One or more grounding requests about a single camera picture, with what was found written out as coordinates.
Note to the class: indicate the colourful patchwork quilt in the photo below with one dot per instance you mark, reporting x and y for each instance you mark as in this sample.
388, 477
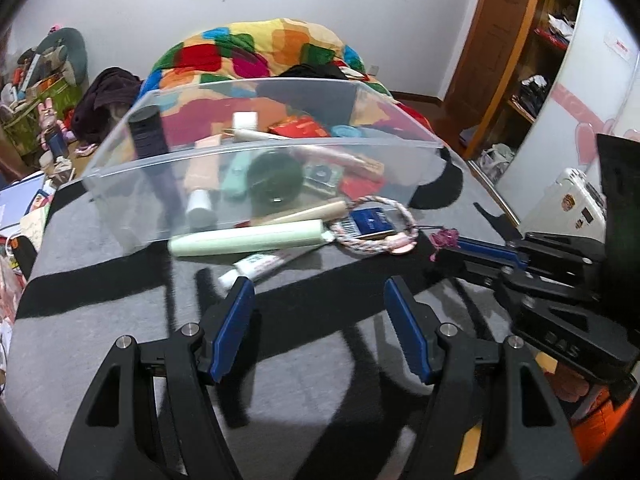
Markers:
280, 50

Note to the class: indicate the light green tube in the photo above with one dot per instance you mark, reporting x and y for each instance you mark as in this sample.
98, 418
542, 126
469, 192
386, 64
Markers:
245, 240

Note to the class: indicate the purple cosmetic bottle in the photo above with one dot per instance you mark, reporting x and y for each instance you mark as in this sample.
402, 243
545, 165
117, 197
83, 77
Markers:
155, 160

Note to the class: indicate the beige concealer stick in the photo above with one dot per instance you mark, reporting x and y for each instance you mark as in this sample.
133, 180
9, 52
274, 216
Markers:
305, 212

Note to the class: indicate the white suitcase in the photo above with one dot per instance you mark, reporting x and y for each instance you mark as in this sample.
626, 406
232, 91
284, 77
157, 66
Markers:
565, 205

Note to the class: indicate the green square packet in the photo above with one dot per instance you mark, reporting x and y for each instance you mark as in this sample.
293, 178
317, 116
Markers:
323, 176

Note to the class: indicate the blue notebook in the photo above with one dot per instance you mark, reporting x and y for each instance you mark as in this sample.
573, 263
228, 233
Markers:
17, 200

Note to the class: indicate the blue thermos bottle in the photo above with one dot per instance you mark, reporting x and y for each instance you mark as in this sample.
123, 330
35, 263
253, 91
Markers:
56, 141

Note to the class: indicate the wooden door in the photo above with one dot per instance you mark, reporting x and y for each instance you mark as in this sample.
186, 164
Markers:
495, 30

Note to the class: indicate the grey black patterned blanket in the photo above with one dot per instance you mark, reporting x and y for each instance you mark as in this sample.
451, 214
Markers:
320, 385

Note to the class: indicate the black cloth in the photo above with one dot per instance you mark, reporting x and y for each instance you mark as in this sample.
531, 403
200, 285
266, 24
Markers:
310, 71

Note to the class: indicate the white wardrobe sliding door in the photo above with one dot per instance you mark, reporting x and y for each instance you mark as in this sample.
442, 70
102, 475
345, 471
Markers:
580, 85

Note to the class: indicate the person's right hand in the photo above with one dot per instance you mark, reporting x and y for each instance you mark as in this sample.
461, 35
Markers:
570, 380

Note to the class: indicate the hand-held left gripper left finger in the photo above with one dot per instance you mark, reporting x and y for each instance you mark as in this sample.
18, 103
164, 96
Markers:
232, 330

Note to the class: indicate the grey bag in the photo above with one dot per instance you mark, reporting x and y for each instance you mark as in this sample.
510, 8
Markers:
496, 160

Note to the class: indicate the beige tube with white cap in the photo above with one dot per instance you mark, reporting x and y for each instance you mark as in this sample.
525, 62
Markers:
202, 180

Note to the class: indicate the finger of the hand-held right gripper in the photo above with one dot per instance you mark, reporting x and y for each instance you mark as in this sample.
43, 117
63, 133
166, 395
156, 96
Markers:
495, 217
492, 252

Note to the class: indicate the green storage box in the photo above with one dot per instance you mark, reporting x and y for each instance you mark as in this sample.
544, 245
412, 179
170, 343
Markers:
20, 127

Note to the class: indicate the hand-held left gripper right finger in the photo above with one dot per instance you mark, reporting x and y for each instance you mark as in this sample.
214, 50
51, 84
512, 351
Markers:
407, 330

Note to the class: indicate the white tape roll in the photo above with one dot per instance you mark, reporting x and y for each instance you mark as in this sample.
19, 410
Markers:
245, 120

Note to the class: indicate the pink slim stick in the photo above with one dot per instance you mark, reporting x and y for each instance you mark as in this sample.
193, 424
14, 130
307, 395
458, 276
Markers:
330, 156

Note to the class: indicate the grey green neck pillow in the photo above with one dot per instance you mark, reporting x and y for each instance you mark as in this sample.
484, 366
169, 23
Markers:
72, 52

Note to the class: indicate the pink rabbit toy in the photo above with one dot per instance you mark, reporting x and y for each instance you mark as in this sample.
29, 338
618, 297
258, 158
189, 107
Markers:
49, 117

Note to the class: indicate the pink tassel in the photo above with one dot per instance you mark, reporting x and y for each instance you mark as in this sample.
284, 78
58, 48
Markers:
445, 240

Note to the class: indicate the small white green tube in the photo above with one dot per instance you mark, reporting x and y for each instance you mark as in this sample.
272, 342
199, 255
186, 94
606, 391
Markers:
260, 265

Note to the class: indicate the dark clothes pile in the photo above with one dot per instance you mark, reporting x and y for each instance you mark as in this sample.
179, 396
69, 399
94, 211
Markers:
105, 100

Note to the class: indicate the clear plastic storage bin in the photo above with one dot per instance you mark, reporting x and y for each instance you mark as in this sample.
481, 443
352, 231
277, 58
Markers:
210, 175

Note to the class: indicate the blue tape roll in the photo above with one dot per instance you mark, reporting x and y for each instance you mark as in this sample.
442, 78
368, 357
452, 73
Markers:
345, 131

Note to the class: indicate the white pen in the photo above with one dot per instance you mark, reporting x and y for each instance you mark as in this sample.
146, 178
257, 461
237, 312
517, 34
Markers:
255, 135

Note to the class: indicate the blue card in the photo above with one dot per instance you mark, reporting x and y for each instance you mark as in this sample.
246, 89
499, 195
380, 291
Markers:
375, 222

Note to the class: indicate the black orange tool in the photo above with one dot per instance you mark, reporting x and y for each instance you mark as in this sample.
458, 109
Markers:
24, 255

